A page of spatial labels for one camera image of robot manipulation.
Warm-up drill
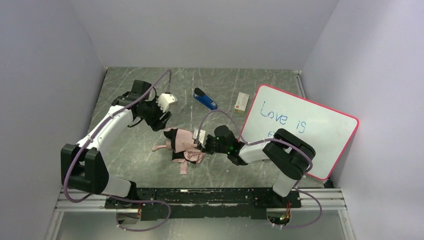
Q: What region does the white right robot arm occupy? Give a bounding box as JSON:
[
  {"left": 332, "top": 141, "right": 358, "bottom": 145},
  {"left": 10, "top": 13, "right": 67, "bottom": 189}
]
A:
[{"left": 198, "top": 125, "right": 316, "bottom": 197}]

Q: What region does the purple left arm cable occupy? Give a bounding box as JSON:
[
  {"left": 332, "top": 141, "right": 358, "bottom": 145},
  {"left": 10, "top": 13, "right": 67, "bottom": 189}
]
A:
[{"left": 62, "top": 69, "right": 172, "bottom": 233}]

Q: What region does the pink and black folding umbrella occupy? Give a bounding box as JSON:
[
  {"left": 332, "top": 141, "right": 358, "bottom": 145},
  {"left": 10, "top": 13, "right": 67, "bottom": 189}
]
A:
[{"left": 151, "top": 127, "right": 206, "bottom": 175}]

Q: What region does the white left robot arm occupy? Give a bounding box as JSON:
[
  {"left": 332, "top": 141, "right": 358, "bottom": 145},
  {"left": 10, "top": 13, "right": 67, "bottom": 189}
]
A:
[{"left": 60, "top": 80, "right": 178, "bottom": 204}]

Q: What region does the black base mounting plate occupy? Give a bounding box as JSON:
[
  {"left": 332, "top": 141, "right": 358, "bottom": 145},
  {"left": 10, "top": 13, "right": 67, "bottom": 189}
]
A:
[{"left": 104, "top": 187, "right": 302, "bottom": 221}]

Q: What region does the blue and black stapler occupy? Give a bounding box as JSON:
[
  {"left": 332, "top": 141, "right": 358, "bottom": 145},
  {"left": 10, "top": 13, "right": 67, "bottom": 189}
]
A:
[{"left": 193, "top": 87, "right": 218, "bottom": 111}]

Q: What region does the small white staple box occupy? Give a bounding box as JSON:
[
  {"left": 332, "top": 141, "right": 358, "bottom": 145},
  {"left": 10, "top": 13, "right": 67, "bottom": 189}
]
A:
[{"left": 234, "top": 92, "right": 249, "bottom": 114}]

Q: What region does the aluminium rail frame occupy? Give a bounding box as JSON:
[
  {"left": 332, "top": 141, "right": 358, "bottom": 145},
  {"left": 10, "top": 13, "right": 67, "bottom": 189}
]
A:
[{"left": 44, "top": 188, "right": 356, "bottom": 240}]

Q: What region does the pink framed whiteboard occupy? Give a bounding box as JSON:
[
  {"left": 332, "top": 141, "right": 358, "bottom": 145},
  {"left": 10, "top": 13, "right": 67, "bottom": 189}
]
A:
[{"left": 241, "top": 84, "right": 360, "bottom": 180}]

